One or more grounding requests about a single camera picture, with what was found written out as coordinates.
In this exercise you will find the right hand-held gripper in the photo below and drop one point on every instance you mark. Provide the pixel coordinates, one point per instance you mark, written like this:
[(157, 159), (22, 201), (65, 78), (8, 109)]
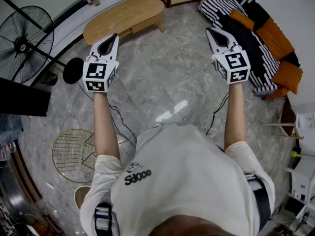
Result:
[(236, 63)]

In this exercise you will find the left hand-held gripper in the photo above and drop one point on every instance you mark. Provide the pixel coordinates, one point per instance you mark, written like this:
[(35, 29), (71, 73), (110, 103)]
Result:
[(94, 74)]

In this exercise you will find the person's right forearm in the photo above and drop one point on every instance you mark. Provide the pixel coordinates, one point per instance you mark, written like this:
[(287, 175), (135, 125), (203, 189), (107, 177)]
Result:
[(235, 114)]

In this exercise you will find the person's left forearm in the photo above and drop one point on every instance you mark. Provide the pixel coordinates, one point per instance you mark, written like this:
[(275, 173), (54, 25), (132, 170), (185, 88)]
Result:
[(104, 124)]

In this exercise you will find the wooden coffee table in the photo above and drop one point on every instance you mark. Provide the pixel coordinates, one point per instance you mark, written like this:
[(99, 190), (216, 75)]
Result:
[(123, 13)]

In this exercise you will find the small clear plastic packet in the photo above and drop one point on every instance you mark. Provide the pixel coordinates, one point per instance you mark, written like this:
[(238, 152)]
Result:
[(112, 25)]

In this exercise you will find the black white striped blanket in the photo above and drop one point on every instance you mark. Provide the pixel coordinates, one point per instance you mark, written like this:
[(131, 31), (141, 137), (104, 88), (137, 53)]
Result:
[(246, 43)]

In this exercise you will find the clear glass jar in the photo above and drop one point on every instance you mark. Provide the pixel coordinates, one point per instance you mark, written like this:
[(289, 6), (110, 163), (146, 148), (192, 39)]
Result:
[(96, 1)]

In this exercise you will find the red capped bottle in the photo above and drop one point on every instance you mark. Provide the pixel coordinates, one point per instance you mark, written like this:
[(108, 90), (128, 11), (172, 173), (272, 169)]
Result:
[(89, 0)]

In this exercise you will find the orange sofa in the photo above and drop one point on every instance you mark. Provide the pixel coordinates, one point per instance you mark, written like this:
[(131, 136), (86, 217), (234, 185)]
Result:
[(275, 37)]

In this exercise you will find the black mesh wastebasket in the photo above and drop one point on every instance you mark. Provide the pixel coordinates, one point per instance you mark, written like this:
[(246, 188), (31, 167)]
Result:
[(49, 79)]

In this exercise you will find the black standing fan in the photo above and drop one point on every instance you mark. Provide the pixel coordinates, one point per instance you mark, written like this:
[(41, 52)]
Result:
[(21, 45)]

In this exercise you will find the black box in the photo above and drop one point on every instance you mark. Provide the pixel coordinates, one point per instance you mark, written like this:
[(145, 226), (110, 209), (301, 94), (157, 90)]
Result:
[(24, 97)]

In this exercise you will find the dark wooden stool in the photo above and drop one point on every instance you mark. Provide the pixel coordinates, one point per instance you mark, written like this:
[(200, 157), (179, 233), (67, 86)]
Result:
[(288, 117)]

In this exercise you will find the white box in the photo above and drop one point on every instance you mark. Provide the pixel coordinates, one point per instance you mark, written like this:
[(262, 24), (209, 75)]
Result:
[(306, 120)]

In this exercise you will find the yellow green ball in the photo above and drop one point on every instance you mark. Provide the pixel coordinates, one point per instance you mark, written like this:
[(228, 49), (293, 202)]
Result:
[(294, 154)]

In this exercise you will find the person's white t-shirt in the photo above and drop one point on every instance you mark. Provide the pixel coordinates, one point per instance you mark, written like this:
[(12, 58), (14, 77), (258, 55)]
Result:
[(184, 176)]

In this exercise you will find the white cabinet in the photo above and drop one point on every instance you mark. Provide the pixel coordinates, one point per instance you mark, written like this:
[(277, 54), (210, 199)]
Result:
[(302, 178)]

